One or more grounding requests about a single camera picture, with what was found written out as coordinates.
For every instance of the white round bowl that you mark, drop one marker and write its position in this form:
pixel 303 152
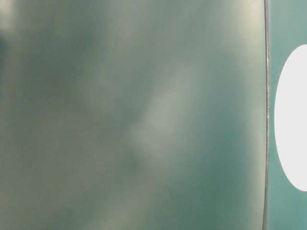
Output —
pixel 290 118

